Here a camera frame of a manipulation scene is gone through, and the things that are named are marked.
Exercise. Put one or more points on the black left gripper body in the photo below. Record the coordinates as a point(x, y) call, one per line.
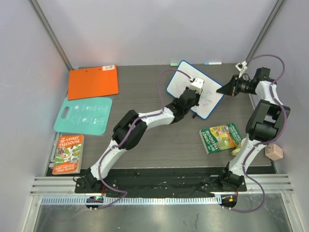
point(195, 103)

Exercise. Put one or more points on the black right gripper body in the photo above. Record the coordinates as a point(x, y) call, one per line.
point(234, 85)

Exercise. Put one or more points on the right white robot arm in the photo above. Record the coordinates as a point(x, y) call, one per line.
point(265, 125)

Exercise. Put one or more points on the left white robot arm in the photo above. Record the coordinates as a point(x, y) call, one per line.
point(130, 129)

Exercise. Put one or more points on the blue-framed whiteboard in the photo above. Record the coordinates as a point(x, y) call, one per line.
point(209, 97)

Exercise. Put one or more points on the blue whiteboard marker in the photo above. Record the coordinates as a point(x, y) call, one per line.
point(212, 63)

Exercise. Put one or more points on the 104-storey treehouse book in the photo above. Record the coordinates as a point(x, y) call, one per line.
point(220, 138)

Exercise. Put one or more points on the pale yellow object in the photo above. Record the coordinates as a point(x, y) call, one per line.
point(237, 149)

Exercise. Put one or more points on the orange clipboard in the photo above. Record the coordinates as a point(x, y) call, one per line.
point(93, 82)

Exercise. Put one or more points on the teal shirt folding board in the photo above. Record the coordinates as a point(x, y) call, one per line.
point(85, 116)

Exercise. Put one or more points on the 78-storey treehouse book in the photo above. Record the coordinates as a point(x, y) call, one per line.
point(68, 155)

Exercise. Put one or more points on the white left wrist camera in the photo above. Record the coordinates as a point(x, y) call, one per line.
point(196, 84)

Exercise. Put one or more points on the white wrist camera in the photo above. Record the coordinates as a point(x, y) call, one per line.
point(241, 67)
point(196, 84)

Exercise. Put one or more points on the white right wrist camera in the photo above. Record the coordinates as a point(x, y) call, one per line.
point(241, 67)

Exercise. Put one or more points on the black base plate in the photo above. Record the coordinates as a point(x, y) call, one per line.
point(163, 182)

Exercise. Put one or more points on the right aluminium frame post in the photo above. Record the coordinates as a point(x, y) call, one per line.
point(275, 11)

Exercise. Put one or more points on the aluminium frame post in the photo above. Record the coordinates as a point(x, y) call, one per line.
point(275, 11)
point(50, 32)

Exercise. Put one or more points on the aluminium front rail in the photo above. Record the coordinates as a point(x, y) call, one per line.
point(66, 190)

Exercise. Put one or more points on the left aluminium frame post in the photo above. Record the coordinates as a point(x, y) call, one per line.
point(50, 32)

